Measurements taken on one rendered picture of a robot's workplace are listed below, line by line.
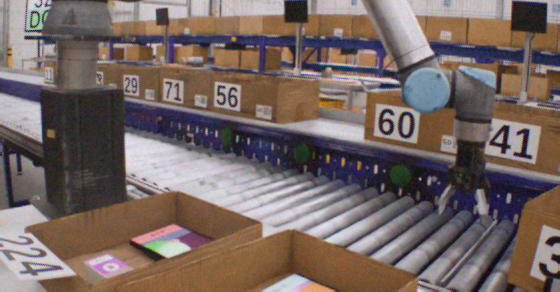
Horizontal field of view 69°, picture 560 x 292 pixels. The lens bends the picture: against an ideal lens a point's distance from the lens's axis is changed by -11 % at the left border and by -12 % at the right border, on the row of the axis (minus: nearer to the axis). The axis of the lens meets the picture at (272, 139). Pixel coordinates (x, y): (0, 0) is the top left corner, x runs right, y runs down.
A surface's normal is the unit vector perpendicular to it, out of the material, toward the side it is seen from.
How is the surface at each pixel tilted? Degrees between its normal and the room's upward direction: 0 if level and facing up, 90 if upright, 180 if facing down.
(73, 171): 90
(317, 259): 89
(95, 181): 90
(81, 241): 89
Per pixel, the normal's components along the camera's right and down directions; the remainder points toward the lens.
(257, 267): 0.70, 0.15
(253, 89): -0.64, 0.13
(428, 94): -0.27, 0.24
